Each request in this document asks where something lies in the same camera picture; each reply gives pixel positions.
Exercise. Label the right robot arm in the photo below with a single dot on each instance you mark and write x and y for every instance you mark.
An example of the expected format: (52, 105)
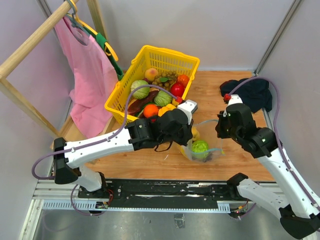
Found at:
(299, 209)

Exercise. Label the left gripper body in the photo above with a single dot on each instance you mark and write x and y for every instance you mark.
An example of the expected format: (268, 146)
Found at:
(181, 137)

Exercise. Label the orange persimmon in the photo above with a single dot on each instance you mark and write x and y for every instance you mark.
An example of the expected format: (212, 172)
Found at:
(183, 79)

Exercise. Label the green custard apple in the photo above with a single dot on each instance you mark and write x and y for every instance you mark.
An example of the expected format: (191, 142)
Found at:
(200, 149)

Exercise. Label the yellow bell pepper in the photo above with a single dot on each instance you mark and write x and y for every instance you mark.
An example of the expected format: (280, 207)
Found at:
(164, 109)

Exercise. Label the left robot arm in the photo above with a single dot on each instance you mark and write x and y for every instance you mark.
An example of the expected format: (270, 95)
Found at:
(175, 126)

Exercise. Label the red apple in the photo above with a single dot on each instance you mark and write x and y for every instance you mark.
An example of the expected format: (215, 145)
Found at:
(177, 89)

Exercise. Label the brown sweet potato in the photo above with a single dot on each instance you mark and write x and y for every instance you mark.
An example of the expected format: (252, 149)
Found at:
(138, 104)

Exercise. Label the pink shirt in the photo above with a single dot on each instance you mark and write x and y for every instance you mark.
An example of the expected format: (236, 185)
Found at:
(94, 78)

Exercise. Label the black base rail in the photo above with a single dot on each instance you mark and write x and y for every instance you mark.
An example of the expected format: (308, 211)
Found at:
(145, 194)

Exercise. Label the wooden clothes rack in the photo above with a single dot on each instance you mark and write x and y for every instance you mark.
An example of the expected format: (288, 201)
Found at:
(68, 130)

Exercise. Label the yellow hanger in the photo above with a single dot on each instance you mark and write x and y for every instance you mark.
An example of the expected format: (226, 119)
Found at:
(75, 16)

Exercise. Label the grey hanger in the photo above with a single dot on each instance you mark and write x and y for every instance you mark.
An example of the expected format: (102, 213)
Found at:
(78, 31)

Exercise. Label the yellow peach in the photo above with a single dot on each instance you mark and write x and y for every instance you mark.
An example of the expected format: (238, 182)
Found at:
(195, 134)

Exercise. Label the yellow plastic basket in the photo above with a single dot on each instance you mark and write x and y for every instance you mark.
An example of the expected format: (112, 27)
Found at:
(163, 60)

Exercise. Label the green garment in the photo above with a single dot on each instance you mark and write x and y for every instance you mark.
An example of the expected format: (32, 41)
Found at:
(104, 44)

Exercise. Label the orange fruit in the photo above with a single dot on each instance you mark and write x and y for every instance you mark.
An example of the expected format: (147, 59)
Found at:
(150, 110)

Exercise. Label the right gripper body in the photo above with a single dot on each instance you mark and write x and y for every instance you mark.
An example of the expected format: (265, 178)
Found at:
(224, 130)

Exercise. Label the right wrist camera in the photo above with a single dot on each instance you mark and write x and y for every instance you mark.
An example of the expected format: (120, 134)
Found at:
(231, 99)

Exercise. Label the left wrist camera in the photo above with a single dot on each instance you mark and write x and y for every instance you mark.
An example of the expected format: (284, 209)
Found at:
(189, 107)

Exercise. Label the clear zip top bag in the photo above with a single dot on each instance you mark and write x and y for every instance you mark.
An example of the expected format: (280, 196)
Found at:
(207, 133)

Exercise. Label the dark navy cloth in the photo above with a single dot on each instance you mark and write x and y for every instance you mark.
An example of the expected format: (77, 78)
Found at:
(255, 93)

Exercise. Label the green grapes bunch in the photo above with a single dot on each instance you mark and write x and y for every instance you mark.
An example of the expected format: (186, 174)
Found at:
(165, 79)

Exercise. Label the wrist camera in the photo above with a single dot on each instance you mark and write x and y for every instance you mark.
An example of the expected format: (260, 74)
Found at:
(189, 107)
(231, 99)

